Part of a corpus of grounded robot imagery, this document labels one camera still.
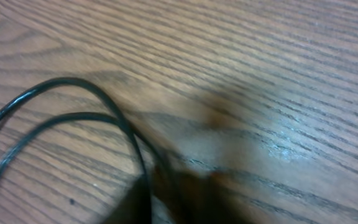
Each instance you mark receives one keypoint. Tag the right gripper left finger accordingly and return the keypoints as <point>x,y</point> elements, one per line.
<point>134,208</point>

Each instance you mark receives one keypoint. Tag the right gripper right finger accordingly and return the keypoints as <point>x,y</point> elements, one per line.
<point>189,198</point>

